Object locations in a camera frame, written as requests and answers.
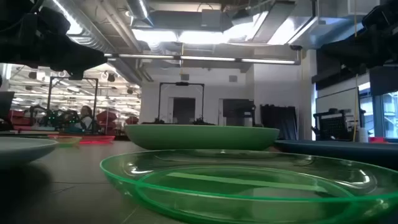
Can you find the black station gantry frame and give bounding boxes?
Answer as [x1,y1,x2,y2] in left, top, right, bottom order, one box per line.
[46,76,100,135]
[157,82,206,125]

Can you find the opaque green plastic plate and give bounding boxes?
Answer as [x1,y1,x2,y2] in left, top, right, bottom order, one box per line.
[124,124,280,151]

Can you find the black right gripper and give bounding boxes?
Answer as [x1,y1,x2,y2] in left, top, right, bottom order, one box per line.
[320,26,398,70]

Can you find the pale white plastic plate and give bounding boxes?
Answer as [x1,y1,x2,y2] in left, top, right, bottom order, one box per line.
[0,136,60,170]

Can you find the clear red plastic plate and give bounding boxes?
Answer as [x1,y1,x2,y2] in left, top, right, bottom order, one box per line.
[77,134,116,145]

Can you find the white container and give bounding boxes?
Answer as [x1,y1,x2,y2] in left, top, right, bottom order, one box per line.
[358,126,369,143]

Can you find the long linear ceiling light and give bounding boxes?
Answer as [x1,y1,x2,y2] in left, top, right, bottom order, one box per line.
[104,53,302,65]

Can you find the silver round air duct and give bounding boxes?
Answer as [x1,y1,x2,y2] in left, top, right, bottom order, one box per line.
[126,0,155,27]
[40,0,116,54]

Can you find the grey rectangular air duct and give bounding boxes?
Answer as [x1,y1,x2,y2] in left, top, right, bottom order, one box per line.
[149,9,233,32]

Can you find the person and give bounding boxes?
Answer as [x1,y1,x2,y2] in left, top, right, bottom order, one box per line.
[73,105,95,131]

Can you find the black folded panel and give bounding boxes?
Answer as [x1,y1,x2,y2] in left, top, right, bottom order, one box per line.
[259,104,299,141]

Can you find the red storage bins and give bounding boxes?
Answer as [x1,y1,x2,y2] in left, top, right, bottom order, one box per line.
[96,110,118,135]

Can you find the dark monitor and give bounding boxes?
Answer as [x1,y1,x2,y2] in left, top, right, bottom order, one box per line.
[0,91,16,119]

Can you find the black table mat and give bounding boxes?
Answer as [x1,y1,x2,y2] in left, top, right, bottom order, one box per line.
[0,140,398,224]

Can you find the grey door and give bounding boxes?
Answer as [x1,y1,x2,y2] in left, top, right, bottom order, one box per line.
[172,97,196,125]

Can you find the black wire cart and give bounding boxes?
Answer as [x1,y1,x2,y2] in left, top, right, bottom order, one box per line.
[312,108,367,141]

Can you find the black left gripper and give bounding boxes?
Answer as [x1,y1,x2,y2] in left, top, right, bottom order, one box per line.
[40,30,108,73]

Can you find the dark blue plastic plate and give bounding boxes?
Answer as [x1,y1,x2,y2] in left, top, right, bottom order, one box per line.
[274,139,398,171]

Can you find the clear green plastic plate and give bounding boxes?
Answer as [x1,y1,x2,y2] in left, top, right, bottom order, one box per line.
[99,148,398,224]
[48,135,83,148]

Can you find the black cabinet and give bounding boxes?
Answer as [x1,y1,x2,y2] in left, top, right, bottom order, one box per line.
[221,98,257,128]

